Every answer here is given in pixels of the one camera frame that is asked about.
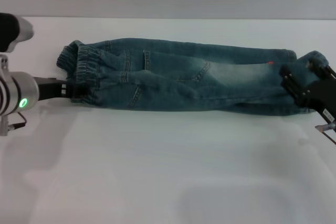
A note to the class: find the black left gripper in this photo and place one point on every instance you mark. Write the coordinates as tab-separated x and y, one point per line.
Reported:
48	89

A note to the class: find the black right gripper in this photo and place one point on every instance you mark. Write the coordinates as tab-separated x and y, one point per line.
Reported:
309	95

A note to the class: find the blue denim shorts with print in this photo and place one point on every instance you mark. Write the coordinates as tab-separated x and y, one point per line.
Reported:
183	77

